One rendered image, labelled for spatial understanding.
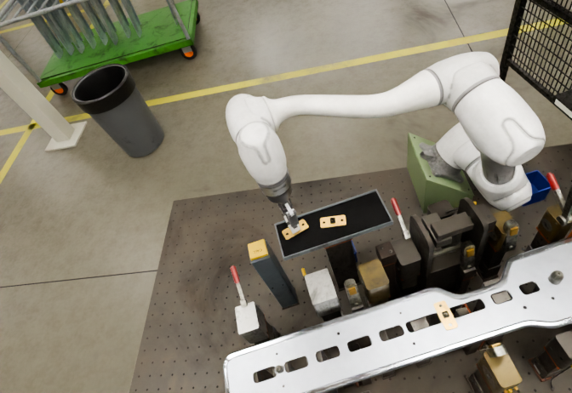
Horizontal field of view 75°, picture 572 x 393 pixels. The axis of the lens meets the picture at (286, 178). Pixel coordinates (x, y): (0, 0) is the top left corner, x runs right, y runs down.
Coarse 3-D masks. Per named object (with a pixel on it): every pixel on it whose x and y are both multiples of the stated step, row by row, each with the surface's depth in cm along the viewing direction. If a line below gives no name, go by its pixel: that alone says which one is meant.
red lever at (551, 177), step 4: (548, 176) 117; (552, 176) 117; (548, 180) 118; (552, 180) 117; (556, 180) 117; (552, 184) 117; (556, 184) 117; (552, 188) 117; (556, 188) 117; (556, 192) 117; (560, 192) 117; (556, 196) 117; (560, 196) 116; (560, 200) 116; (564, 200) 116; (560, 204) 117; (564, 204) 116
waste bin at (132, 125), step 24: (96, 72) 322; (120, 72) 321; (72, 96) 303; (96, 96) 328; (120, 96) 299; (96, 120) 313; (120, 120) 312; (144, 120) 328; (120, 144) 336; (144, 144) 339
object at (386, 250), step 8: (376, 248) 121; (384, 248) 120; (392, 248) 120; (384, 256) 119; (392, 256) 119; (384, 264) 122; (392, 264) 124; (392, 272) 129; (392, 280) 134; (392, 288) 140; (392, 296) 146
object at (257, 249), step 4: (260, 240) 126; (264, 240) 126; (248, 244) 126; (252, 244) 126; (256, 244) 126; (260, 244) 125; (264, 244) 125; (252, 248) 125; (256, 248) 125; (260, 248) 124; (264, 248) 124; (252, 252) 124; (256, 252) 124; (260, 252) 123; (264, 252) 123; (252, 256) 123; (256, 256) 123; (260, 256) 123
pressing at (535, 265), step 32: (512, 256) 119; (544, 256) 117; (480, 288) 115; (512, 288) 113; (544, 288) 111; (352, 320) 119; (384, 320) 117; (480, 320) 110; (512, 320) 108; (544, 320) 107; (256, 352) 120; (288, 352) 118; (352, 352) 113; (384, 352) 111; (416, 352) 109; (256, 384) 114; (288, 384) 112; (320, 384) 110
